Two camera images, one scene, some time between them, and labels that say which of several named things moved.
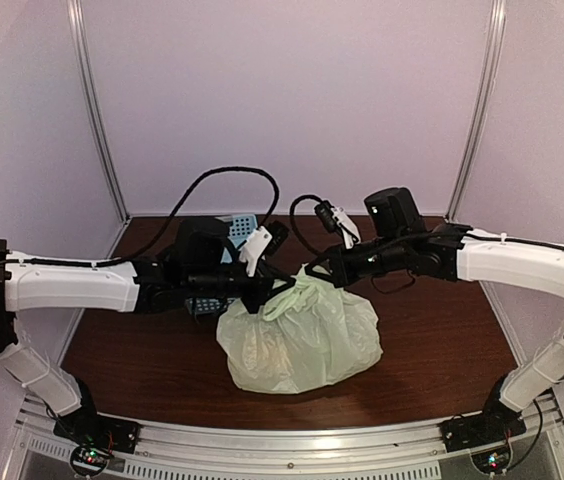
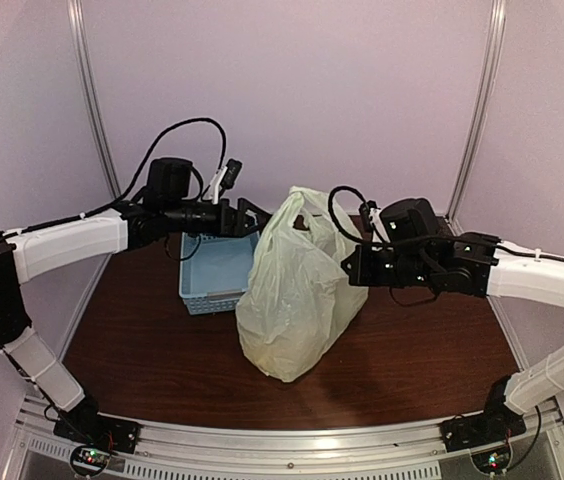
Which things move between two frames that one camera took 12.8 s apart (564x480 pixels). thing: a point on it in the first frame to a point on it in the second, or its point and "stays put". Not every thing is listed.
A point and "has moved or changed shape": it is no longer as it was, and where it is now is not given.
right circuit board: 492,461 stays put
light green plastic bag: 308,333 has moved or changed shape
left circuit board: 88,461 stays put
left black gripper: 264,286 to 239,227
